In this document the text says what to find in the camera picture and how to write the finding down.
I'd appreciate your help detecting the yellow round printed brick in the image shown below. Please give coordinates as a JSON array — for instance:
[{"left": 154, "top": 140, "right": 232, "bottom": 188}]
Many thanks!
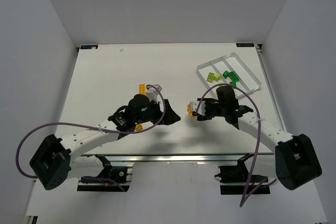
[{"left": 187, "top": 104, "right": 194, "bottom": 116}]

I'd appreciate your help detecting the green upside-down plate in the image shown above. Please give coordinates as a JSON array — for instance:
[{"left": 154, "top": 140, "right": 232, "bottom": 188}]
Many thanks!
[{"left": 229, "top": 71, "right": 239, "bottom": 82}]

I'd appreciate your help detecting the lime green 2x3 brick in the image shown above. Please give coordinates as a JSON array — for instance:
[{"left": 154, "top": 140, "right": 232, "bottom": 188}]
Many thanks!
[{"left": 206, "top": 72, "right": 215, "bottom": 82}]

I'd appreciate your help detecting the dark green brick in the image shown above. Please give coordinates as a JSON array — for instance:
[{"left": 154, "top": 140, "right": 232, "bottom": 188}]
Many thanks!
[{"left": 223, "top": 70, "right": 229, "bottom": 78}]

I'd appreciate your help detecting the lime green 2x2 brick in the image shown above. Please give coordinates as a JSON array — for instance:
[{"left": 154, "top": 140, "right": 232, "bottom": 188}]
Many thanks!
[{"left": 214, "top": 73, "right": 221, "bottom": 81}]

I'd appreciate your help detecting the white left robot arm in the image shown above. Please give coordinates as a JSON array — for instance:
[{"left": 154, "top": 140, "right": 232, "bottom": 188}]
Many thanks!
[{"left": 29, "top": 94, "right": 181, "bottom": 190}]

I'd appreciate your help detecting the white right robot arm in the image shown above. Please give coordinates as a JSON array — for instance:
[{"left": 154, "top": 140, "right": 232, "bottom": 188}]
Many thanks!
[{"left": 190, "top": 84, "right": 322, "bottom": 190}]

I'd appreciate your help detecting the yellow upside-down brick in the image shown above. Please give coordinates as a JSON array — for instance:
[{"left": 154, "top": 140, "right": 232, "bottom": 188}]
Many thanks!
[{"left": 135, "top": 124, "right": 143, "bottom": 132}]

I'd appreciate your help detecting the yellow 2x4 brick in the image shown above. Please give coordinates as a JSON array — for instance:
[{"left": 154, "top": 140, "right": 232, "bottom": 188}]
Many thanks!
[{"left": 139, "top": 83, "right": 146, "bottom": 95}]

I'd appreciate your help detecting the white three-compartment tray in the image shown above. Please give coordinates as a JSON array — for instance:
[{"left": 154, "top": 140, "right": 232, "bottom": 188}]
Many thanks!
[{"left": 195, "top": 52, "right": 261, "bottom": 94}]

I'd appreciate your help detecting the right blue table label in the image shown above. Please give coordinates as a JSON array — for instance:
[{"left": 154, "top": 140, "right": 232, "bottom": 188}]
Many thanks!
[{"left": 236, "top": 42, "right": 255, "bottom": 48}]

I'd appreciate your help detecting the blue table label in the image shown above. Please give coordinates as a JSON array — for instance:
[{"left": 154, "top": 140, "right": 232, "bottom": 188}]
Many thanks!
[
  {"left": 80, "top": 45, "right": 98, "bottom": 50},
  {"left": 236, "top": 42, "right": 255, "bottom": 48}
]

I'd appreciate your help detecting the left blue table label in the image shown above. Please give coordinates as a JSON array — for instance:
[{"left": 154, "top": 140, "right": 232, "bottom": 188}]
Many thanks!
[{"left": 80, "top": 45, "right": 98, "bottom": 50}]

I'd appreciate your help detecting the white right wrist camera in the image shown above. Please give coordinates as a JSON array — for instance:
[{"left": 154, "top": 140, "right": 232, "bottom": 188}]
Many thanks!
[{"left": 190, "top": 101, "right": 205, "bottom": 116}]

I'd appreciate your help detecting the aluminium table rail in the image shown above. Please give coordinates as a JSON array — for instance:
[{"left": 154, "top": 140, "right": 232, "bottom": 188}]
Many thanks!
[{"left": 48, "top": 153, "right": 275, "bottom": 164}]

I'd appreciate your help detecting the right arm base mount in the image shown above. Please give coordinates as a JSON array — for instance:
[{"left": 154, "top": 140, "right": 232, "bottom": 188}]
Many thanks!
[{"left": 214, "top": 154, "right": 270, "bottom": 195}]

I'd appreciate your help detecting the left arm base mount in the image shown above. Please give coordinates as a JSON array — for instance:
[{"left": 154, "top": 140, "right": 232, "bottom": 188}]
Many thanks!
[{"left": 75, "top": 154, "right": 133, "bottom": 193}]

